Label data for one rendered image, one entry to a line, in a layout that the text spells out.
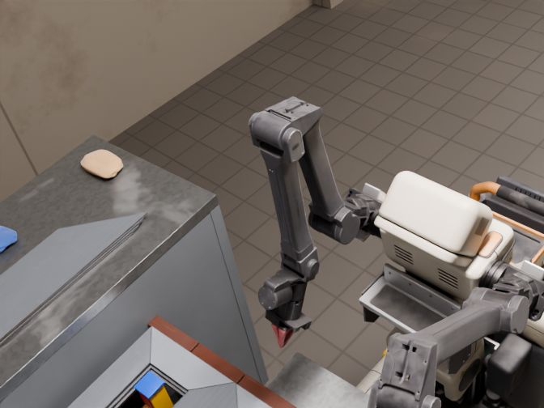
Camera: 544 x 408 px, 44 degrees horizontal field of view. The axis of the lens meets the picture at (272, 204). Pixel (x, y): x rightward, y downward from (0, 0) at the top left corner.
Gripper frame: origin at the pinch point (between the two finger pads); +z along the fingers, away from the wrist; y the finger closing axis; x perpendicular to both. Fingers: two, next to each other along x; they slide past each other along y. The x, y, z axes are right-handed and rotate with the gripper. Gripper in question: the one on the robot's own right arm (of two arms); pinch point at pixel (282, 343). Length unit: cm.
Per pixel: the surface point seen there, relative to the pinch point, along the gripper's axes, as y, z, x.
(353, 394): 9.3, 22.7, 25.5
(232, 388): -9.5, 18.9, -4.7
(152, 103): -244, 31, 146
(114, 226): -63, -6, -8
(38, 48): -244, -7, 67
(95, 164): -90, -13, 3
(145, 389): -25.2, 22.1, -21.2
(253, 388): -6.4, 18.7, 0.1
